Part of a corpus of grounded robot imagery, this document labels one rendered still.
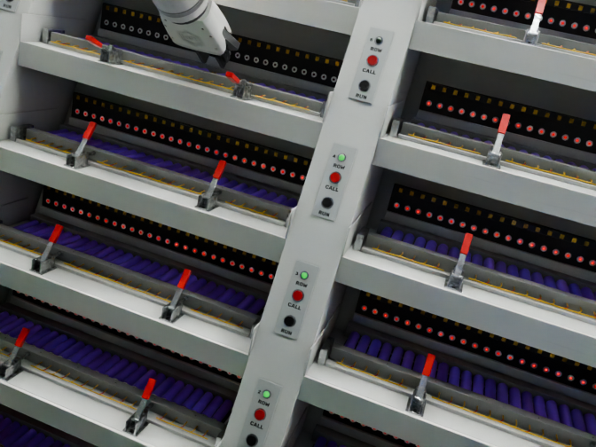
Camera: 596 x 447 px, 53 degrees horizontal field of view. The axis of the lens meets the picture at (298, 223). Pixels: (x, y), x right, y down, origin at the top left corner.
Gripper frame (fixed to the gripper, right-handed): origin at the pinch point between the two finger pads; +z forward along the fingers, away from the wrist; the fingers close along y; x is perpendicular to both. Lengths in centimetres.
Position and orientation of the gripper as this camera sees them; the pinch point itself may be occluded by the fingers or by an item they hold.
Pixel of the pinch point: (213, 52)
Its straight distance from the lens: 113.8
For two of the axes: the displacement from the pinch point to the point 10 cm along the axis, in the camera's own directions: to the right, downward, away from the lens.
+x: 3.3, -9.2, 1.9
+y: 9.3, 2.9, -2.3
